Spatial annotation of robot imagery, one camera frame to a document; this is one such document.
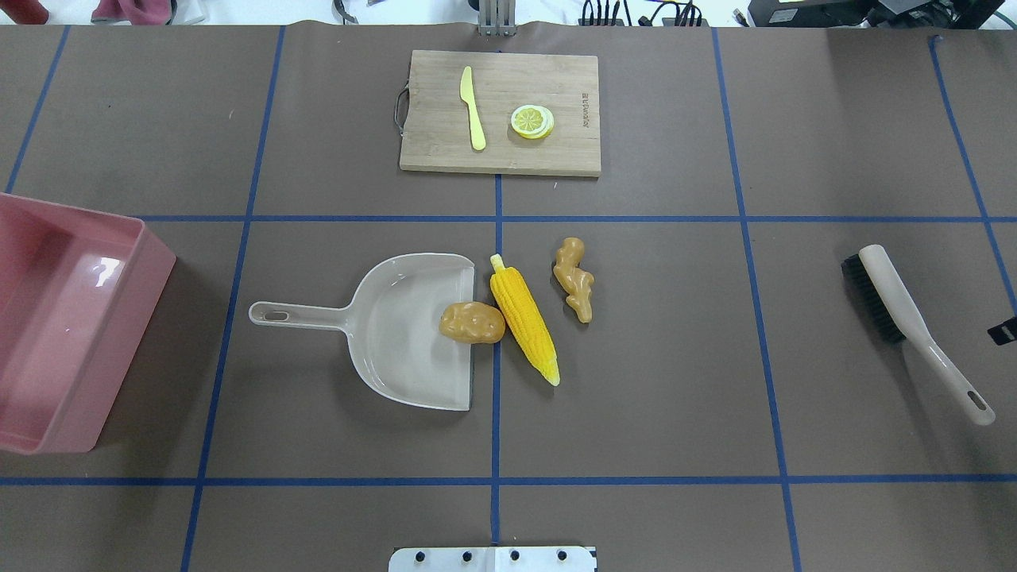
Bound toy yellow corn cob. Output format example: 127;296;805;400
489;253;560;387

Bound toy potato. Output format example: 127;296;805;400
439;301;506;344

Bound toy ginger root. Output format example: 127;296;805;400
552;238;595;323

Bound white plastic dustpan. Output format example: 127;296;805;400
248;253;476;412

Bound white brush with black bristles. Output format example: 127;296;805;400
840;244;996;427

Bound pink plastic bin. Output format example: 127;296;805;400
1;193;176;455

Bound yellow plastic knife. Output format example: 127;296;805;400
458;66;487;152

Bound toy lemon slices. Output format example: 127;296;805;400
509;104;555;140

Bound wooden cutting board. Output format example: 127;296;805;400
400;48;602;178

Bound pink cloth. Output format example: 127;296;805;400
91;0;177;25

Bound red water bottle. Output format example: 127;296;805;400
1;0;50;25

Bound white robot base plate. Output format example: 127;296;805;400
388;546;598;571

